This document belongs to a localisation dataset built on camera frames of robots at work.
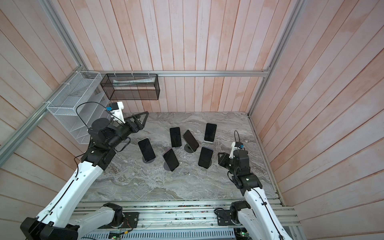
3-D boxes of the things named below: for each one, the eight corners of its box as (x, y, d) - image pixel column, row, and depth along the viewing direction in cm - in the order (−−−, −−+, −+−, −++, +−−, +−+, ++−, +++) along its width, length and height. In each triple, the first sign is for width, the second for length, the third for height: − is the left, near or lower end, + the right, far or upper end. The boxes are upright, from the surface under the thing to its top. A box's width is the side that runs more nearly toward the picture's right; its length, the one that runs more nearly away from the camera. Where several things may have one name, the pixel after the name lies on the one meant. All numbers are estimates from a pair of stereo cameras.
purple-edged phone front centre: (165, 165, 94) (162, 154, 83) (172, 159, 97) (170, 147, 86) (171, 172, 91) (169, 161, 80) (179, 165, 94) (177, 154, 83)
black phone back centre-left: (172, 147, 103) (170, 136, 93) (171, 139, 108) (169, 127, 98) (181, 146, 104) (180, 135, 94) (180, 138, 109) (179, 126, 98)
